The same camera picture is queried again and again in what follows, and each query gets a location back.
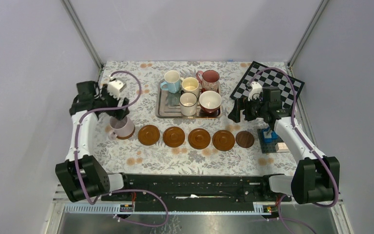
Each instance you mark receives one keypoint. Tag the white toy brick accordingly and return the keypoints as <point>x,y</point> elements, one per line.
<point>281,147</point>

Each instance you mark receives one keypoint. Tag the cream yellow mug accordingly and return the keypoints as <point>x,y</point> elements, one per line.
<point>190,85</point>

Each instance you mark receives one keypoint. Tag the white cup on red saucer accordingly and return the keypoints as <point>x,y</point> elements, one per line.
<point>210,101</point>

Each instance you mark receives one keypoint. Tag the black white chessboard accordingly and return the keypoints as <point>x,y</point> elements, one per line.
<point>268,78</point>

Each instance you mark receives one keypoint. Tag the lilac mug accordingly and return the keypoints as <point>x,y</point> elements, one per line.
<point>121,129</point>

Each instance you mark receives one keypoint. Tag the white ribbed mug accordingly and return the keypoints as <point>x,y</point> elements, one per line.
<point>188,104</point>

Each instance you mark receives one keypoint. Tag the light blue mug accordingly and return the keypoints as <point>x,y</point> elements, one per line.
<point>172,82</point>

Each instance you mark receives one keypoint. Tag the floral tablecloth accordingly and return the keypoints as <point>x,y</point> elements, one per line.
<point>130,156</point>

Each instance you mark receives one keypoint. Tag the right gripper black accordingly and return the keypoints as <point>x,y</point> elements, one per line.
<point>239,105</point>

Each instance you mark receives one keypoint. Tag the metal serving tray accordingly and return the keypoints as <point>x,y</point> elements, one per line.
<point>168,106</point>

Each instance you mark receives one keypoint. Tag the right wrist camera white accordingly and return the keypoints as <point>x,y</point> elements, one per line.
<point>256,90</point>

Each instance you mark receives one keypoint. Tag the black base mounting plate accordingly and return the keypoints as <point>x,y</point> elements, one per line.
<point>195,193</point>

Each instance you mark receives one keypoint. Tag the blue toy brick stack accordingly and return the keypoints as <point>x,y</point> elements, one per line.
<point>268,135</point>

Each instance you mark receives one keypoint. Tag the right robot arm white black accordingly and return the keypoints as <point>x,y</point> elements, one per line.
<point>316,177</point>

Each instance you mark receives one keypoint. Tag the dark grey brick baseplate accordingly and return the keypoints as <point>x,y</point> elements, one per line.
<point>268,147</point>

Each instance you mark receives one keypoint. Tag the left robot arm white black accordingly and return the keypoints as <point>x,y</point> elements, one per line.
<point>81,175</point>

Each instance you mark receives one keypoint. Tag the brown wooden coaster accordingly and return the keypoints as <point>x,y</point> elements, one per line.
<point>148,135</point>
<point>174,137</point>
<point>126,137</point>
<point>199,138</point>
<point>223,140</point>

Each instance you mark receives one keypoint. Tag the pink mug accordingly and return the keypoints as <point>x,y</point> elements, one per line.
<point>209,80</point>

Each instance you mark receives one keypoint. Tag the dark walnut round coaster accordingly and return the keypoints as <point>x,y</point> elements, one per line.
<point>245,139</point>

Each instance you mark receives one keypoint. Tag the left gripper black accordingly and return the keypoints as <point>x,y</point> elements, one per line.
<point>120,113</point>

